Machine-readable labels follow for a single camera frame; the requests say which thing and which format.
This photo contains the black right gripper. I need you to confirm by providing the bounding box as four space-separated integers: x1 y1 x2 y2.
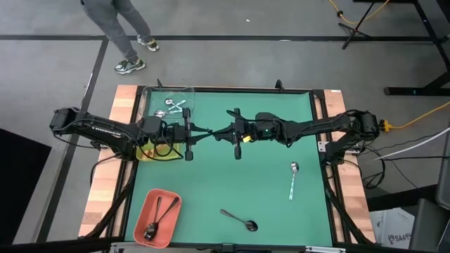
214 108 257 161

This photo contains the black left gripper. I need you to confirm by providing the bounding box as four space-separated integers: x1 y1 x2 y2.
165 108 214 162

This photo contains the black spoon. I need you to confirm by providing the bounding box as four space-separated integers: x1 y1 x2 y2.
146 195 181 240
219 209 259 233
143 195 163 242

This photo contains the clear plastic bin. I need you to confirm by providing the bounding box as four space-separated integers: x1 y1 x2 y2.
139 85 196 125

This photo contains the yellow plastic bin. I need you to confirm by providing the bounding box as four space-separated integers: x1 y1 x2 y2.
136 140 186 162

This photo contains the green table mat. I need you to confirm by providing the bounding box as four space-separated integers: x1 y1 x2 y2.
124 90 334 247

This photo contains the wooden table side board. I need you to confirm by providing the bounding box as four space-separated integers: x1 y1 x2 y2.
321 89 377 243
77 84 140 238

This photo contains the person's shoe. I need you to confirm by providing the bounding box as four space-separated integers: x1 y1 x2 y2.
114 58 147 75
136 34 160 53

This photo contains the orange plastic bin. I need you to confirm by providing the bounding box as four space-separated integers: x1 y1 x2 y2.
132 188 182 249

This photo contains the person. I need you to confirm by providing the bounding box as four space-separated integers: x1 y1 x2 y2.
80 0 160 75

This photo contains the black tripod stand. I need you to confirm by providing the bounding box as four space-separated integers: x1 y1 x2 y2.
337 0 375 50

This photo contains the black floor mat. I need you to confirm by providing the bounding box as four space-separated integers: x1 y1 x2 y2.
0 128 53 247

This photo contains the white cardboard box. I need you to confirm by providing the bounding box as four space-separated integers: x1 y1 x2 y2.
368 207 416 249

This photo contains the black metal stand base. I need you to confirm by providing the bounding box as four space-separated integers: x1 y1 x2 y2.
353 0 450 96

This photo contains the grey plastic bin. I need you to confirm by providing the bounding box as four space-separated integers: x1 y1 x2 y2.
409 198 450 253

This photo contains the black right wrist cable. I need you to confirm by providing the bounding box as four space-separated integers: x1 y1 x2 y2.
226 109 254 124

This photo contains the black metal table frame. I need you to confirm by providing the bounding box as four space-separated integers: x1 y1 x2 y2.
82 79 375 253

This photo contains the yellow extension cable with plug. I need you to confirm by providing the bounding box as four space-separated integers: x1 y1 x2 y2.
378 100 450 133

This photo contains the black floor cable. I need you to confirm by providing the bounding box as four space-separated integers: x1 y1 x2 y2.
361 157 387 190
381 155 450 160

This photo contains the white floor cable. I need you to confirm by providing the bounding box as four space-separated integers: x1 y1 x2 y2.
372 126 450 162

